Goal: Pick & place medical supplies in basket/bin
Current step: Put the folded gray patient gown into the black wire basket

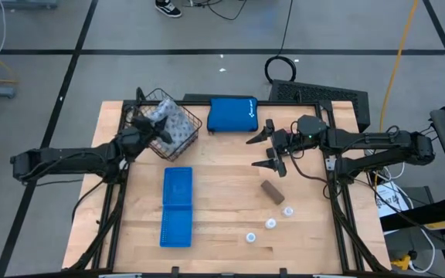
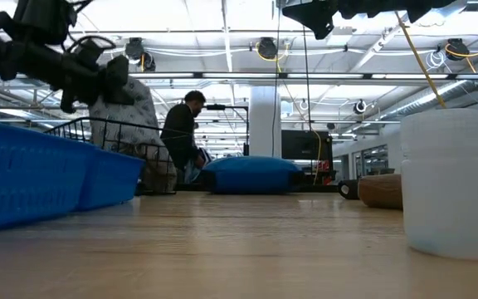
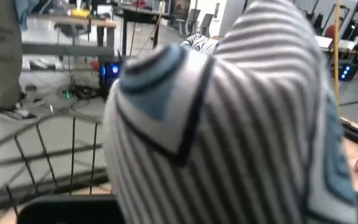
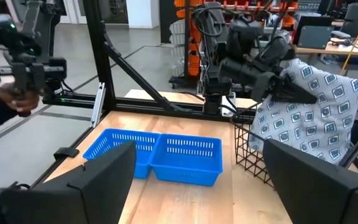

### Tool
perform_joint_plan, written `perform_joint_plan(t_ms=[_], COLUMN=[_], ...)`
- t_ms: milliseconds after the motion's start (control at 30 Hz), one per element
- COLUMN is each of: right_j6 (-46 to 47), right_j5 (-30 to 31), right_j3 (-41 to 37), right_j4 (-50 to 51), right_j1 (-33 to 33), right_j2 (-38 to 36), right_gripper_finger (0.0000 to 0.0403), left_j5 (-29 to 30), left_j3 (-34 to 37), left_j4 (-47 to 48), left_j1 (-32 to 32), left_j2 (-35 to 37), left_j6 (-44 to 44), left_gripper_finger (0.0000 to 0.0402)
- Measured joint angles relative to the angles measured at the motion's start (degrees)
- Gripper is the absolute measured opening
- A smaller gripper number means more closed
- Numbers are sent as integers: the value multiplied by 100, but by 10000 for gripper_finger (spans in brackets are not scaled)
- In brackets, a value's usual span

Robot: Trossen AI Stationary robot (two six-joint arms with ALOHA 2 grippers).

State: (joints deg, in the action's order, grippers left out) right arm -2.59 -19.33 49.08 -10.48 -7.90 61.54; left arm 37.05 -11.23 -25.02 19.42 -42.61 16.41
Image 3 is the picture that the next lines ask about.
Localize person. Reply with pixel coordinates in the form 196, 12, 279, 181
0, 0, 40, 123

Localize yellow object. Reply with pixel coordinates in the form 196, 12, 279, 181
70, 8, 91, 19

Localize computer tower blue lights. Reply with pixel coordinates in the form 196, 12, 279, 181
99, 60, 124, 101

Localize black device blue lights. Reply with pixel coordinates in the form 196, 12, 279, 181
337, 63, 358, 82

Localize black wire basket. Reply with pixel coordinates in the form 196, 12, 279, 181
0, 114, 113, 215

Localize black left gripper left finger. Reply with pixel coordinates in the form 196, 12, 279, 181
16, 194, 126, 224

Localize wooden desk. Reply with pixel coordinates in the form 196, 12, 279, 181
22, 14, 117, 58

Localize zebra striped beanbag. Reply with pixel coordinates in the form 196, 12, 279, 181
180, 33, 219, 56

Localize striped patterned cloth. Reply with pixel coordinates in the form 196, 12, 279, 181
103, 0, 358, 224

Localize grey office chair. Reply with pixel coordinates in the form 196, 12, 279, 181
199, 13, 214, 35
178, 8, 200, 37

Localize yellow rope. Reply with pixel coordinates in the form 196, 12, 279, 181
334, 0, 342, 105

